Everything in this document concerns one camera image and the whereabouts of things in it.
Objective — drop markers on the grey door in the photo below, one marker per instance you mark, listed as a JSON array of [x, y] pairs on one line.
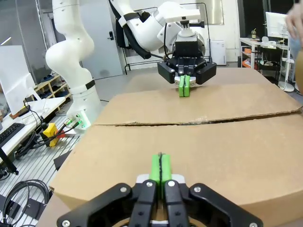
[[101, 35]]

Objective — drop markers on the black tube frame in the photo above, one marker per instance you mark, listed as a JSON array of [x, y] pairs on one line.
[[208, 30]]

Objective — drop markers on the white air purifier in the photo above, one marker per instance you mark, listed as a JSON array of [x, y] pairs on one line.
[[218, 52]]

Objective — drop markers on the person in blue fleece jacket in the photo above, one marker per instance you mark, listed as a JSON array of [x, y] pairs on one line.
[[297, 47]]

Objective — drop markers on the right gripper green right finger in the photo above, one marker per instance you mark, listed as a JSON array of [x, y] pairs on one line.
[[176, 203]]

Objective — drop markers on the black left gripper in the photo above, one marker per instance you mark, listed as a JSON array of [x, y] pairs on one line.
[[204, 71]]

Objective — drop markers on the brown cardboard box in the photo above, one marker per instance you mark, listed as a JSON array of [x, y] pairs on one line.
[[189, 146]]

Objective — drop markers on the wooden shoe rack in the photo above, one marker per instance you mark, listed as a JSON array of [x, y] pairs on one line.
[[52, 87]]

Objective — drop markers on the drink cup with straw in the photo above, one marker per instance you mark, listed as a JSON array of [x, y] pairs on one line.
[[254, 35]]

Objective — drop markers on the black keyboard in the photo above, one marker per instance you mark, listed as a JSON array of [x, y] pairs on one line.
[[10, 133]]

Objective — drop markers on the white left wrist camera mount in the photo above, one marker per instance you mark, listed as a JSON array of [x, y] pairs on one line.
[[182, 15]]

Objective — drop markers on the white shelf desk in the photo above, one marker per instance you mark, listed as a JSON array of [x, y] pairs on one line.
[[260, 59]]

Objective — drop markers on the computer monitor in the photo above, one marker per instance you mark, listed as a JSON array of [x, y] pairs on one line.
[[275, 24]]

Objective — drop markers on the white computer desk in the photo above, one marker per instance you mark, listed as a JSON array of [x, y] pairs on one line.
[[45, 106]]

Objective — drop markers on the yellow emergency stop box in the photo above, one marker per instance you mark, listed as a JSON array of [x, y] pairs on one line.
[[50, 133]]

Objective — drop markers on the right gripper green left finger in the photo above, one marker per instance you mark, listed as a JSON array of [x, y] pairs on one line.
[[144, 203]]

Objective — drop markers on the white upright board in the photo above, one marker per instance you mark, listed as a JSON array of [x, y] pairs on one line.
[[14, 75]]

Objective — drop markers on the small orange box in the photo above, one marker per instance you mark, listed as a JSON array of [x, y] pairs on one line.
[[247, 51]]

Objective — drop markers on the person's bare hand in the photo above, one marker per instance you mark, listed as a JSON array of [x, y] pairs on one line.
[[296, 21]]

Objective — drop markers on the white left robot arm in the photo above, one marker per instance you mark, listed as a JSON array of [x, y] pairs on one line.
[[68, 54]]

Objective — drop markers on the white round stand base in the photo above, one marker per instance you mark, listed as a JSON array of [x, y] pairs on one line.
[[287, 87]]

